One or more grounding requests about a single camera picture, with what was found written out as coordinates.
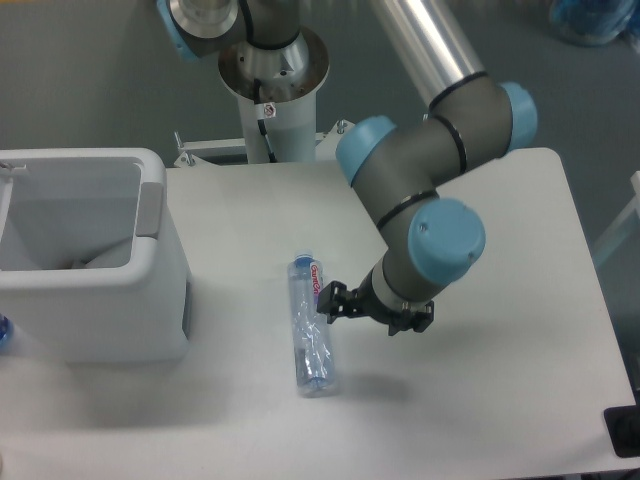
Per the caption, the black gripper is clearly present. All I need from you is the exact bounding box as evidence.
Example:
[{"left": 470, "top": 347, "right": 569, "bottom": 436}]
[{"left": 317, "top": 279, "right": 434, "bottom": 336}]

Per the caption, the crushed clear plastic bottle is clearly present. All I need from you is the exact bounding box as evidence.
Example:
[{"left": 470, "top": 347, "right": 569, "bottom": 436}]
[{"left": 287, "top": 250, "right": 336, "bottom": 397}]

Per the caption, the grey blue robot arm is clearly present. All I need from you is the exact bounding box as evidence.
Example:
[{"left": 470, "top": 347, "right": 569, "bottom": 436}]
[{"left": 157, "top": 1, "right": 538, "bottom": 334}]

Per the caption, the white trash can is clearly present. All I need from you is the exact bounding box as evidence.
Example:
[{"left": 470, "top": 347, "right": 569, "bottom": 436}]
[{"left": 1, "top": 148, "right": 192, "bottom": 363}]

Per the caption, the blue plastic bag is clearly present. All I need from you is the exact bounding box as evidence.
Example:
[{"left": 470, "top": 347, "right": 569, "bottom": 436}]
[{"left": 548, "top": 0, "right": 639, "bottom": 47}]

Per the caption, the white frame at right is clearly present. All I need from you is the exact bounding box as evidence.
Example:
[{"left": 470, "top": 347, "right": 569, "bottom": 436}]
[{"left": 592, "top": 171, "right": 639, "bottom": 269}]

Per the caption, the white pedestal base frame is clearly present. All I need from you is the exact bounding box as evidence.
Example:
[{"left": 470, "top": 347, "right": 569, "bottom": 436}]
[{"left": 173, "top": 119, "right": 355, "bottom": 168}]

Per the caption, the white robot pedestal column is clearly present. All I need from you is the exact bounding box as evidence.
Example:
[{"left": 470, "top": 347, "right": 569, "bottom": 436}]
[{"left": 218, "top": 26, "right": 329, "bottom": 151}]

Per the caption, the black cable on pedestal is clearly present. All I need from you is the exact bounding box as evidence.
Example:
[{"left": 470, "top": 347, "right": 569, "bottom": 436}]
[{"left": 252, "top": 78, "right": 279, "bottom": 164}]

